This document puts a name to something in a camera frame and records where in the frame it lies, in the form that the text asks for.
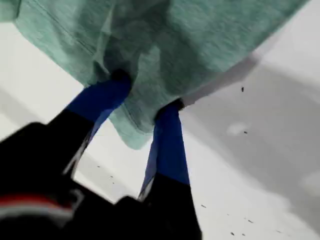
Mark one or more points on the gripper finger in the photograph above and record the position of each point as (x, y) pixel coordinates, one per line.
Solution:
(170, 155)
(100, 102)

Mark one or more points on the pale green T-shirt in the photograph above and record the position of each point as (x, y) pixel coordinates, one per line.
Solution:
(175, 50)

